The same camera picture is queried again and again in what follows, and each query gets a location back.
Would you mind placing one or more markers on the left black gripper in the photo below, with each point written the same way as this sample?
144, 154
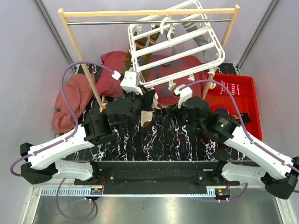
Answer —
147, 97

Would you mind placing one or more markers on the olive green ribbed sock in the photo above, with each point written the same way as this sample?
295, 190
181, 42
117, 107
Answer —
140, 44

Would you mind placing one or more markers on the white plastic clip hanger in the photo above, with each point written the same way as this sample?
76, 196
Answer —
184, 46

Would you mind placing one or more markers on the navy dark sock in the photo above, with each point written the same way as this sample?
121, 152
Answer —
222, 111

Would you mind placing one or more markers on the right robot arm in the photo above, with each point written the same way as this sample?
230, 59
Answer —
275, 172

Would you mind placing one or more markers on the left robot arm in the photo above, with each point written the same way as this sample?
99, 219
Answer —
45, 161

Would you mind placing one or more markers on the red patterned pillow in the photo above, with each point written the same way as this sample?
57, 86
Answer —
114, 60

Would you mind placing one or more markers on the pink crumpled cloth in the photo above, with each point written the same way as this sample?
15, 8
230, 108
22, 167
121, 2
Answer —
78, 93

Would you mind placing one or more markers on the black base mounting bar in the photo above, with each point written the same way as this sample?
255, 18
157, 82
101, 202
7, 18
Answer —
154, 178

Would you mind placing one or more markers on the grey striped sock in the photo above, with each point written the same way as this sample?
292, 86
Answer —
200, 40

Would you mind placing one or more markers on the red plastic bin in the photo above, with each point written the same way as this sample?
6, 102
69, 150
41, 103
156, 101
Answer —
247, 104

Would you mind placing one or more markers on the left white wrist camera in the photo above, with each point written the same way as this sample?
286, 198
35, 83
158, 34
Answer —
130, 82

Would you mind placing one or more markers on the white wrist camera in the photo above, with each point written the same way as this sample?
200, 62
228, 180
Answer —
130, 82
184, 93

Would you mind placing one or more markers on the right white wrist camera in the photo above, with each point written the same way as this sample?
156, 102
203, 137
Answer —
184, 93

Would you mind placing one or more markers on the metal rack rail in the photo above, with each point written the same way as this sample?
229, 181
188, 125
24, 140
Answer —
93, 23

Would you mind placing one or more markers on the wooden clothes rack frame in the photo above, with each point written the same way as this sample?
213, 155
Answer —
74, 47

